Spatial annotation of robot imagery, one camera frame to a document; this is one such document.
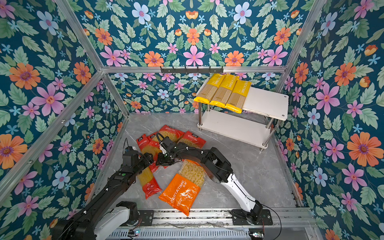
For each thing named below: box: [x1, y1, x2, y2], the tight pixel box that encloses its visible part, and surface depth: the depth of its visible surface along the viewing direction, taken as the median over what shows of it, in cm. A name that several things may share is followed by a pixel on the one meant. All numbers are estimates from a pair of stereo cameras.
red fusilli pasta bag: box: [158, 125, 185, 143], surface depth 106 cm
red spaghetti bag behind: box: [137, 162, 162, 200], surface depth 84 cm
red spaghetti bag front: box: [136, 134, 162, 173], surface depth 99 cm
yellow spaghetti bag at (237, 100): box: [224, 79, 252, 114], surface depth 80 cm
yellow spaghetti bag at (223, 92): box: [209, 73, 240, 108], surface depth 82 cm
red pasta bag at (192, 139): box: [177, 131, 207, 149], surface depth 102 cm
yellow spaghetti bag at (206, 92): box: [193, 73, 226, 105], surface depth 84 cm
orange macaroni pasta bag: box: [158, 159, 205, 217], surface depth 82 cm
